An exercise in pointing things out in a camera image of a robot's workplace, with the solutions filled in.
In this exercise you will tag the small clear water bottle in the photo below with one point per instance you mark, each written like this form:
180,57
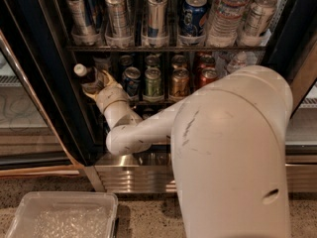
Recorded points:
237,62

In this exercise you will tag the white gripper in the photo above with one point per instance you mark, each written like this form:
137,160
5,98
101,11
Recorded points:
113,94

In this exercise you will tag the clear plastic bin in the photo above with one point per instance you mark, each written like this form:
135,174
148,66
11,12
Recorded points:
64,214

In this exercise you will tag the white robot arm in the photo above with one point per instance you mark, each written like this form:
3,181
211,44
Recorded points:
227,142

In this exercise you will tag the tall silver can far left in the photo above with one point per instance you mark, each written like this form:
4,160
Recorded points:
82,18

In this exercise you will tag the green can middle shelf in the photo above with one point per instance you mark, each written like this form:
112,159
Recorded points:
153,86

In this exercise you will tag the tall silver blue can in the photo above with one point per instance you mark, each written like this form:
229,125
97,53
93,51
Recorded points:
156,18

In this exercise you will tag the silver can top right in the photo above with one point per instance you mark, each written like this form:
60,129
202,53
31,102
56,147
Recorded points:
259,17

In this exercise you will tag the red can middle shelf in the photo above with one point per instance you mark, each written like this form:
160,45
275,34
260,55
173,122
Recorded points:
206,76

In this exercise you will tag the open fridge glass door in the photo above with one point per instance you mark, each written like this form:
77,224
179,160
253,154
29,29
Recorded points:
29,144

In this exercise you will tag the blue Pepsi can top shelf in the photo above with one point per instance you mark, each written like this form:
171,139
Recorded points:
192,18

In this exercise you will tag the large clear water bottle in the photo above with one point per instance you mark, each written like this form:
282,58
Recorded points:
224,21

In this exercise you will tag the blue can middle shelf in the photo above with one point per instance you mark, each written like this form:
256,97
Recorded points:
131,79

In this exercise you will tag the dark bottle with white cap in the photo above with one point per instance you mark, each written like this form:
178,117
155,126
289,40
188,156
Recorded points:
91,79

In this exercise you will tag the gold can middle shelf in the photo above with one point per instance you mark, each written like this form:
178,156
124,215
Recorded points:
180,83

